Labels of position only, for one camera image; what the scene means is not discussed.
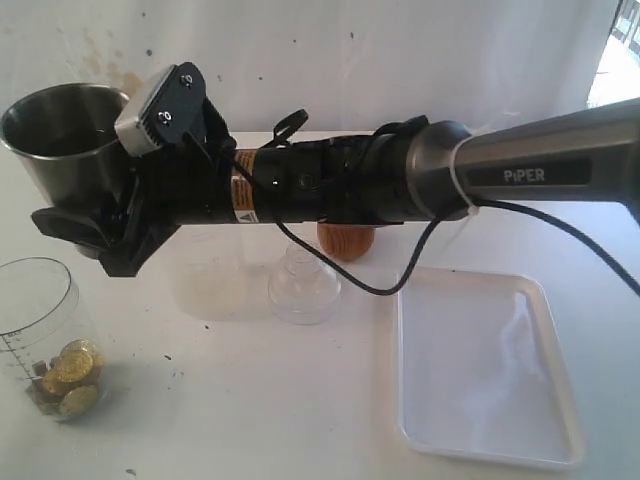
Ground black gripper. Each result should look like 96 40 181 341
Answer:
31 102 236 278

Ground stainless steel cup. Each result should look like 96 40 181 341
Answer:
0 82 139 261

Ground brown wooden cup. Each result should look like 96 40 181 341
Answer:
316 223 375 262

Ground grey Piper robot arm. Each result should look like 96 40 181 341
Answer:
32 100 639 277

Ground clear plastic shaker cup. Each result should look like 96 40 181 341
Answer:
1 257 105 422

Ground clear dome strainer lid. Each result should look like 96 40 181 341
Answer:
267 244 342 325

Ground clear plastic container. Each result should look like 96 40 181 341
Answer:
169 227 251 321

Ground white backdrop sheet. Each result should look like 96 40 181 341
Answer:
1 1 617 131

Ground white zip tie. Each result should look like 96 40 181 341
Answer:
444 110 521 251

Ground white rectangular tray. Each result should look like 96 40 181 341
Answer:
396 267 586 471

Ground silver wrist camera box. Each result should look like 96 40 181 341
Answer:
114 62 206 157

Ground black camera cable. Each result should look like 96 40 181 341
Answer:
184 108 640 297

